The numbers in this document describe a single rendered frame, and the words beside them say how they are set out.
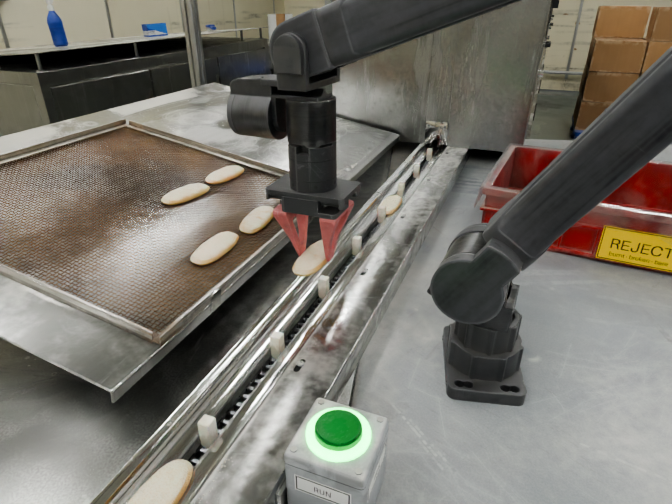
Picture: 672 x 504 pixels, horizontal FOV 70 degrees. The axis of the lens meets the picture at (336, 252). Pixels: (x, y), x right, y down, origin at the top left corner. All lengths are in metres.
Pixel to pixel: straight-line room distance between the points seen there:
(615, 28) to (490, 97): 3.96
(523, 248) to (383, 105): 0.94
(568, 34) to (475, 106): 6.32
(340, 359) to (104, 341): 0.26
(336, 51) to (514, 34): 0.84
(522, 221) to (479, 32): 0.87
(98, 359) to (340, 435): 0.27
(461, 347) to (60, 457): 0.43
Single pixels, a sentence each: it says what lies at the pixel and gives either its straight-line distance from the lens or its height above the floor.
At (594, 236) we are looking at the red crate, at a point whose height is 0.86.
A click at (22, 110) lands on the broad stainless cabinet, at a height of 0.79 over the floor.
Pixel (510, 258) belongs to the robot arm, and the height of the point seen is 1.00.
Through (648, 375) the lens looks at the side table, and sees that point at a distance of 0.71.
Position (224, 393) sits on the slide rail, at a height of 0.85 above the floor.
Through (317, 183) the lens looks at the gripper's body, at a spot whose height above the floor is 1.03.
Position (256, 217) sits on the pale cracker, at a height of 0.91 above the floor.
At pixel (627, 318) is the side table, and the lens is 0.80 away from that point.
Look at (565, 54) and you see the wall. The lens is 7.65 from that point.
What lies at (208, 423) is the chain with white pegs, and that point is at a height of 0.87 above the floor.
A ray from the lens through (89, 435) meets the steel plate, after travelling 0.59.
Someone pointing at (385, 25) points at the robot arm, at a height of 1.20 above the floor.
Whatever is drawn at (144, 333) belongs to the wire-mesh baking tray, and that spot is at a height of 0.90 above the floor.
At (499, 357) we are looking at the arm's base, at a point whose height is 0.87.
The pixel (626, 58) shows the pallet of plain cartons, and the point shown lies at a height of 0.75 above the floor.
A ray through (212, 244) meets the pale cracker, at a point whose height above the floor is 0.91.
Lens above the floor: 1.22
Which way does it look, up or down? 28 degrees down
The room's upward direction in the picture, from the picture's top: straight up
